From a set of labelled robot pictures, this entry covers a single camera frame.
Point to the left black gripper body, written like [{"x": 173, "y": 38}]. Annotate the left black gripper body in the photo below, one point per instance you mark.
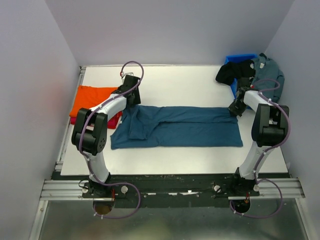
[{"x": 136, "y": 99}]

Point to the aluminium frame rail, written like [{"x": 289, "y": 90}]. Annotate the aluminium frame rail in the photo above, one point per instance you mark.
[{"x": 57, "y": 188}]

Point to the teal blue t shirt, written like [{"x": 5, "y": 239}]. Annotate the teal blue t shirt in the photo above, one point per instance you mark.
[{"x": 176, "y": 126}]

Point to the pink t shirt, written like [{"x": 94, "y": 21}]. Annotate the pink t shirt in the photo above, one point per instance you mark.
[{"x": 112, "y": 123}]

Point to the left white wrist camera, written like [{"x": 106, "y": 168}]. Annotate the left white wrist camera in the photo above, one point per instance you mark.
[{"x": 124, "y": 74}]

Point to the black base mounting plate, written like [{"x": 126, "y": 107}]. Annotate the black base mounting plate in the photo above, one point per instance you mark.
[{"x": 184, "y": 190}]

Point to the grey blue t shirt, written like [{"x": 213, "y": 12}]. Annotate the grey blue t shirt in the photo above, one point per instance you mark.
[{"x": 268, "y": 77}]

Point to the black t shirt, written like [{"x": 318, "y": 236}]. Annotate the black t shirt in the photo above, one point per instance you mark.
[{"x": 235, "y": 70}]

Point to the blue plastic bin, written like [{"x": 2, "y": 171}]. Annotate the blue plastic bin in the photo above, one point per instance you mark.
[{"x": 238, "y": 58}]

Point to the orange t shirt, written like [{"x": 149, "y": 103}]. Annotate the orange t shirt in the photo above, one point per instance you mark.
[{"x": 88, "y": 97}]

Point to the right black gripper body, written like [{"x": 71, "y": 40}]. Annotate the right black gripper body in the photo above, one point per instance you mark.
[{"x": 237, "y": 108}]

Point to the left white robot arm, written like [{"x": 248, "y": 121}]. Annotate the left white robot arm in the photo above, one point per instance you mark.
[{"x": 89, "y": 134}]

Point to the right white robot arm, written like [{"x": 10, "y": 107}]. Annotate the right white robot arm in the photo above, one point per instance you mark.
[{"x": 270, "y": 129}]

